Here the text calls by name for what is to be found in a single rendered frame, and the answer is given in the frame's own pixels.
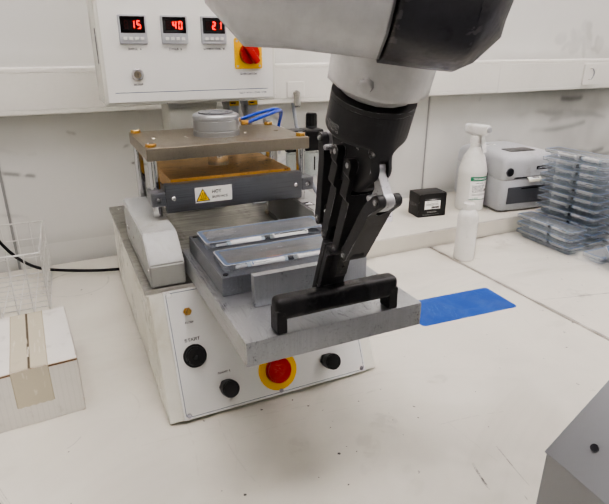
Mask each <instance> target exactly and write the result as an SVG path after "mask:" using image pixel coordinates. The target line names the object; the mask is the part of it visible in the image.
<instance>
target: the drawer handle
mask: <svg viewBox="0 0 609 504"><path fill-rule="evenodd" d="M397 296H398V286H397V278H396V277H395V276H394V275H393V274H391V273H382V274H377V275H372V276H367V277H362V278H357V279H352V280H347V281H342V282H338V283H333V284H328V285H323V286H318V287H313V288H308V289H303V290H298V291H293V292H288V293H283V294H278V295H275V296H273V297H272V305H271V327H272V329H273V330H274V331H275V332H276V333H277V335H281V334H285V333H287V319H290V318H294V317H299V316H303V315H308V314H312V313H317V312H321V311H326V310H330V309H335V308H339V307H344V306H348V305H353V304H357V303H362V302H366V301H371V300H375V299H380V303H381V304H382V305H384V306H385V307H386V308H388V309H392V308H396V307H397Z"/></svg>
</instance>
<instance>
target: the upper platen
mask: <svg viewBox="0 0 609 504"><path fill-rule="evenodd" d="M158 169H159V178H160V188H161V189H162V190H163V184H164V183H174V182H184V181H193V180H203V179H213V178H223V177H233V176H242V175H252V174H262V173H272V172H282V171H291V168H290V167H288V166H286V165H284V164H282V163H280V162H277V161H275V159H271V158H269V157H267V156H265V155H263V154H261V153H248V154H236V155H224V156H213V157H201V158H189V159H177V160H166V161H158ZM163 191H164V190H163Z"/></svg>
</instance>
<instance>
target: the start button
mask: <svg viewBox="0 0 609 504"><path fill-rule="evenodd" d="M185 357H186V361H187V362H188V363H189V364H190V365H192V366H198V365H200V364H202V363H203V362H204V360H205V351H204V350H203V349H202V348H201V347H198V346H193V347H191V348H189V349H188V350H187V352H186V356H185Z"/></svg>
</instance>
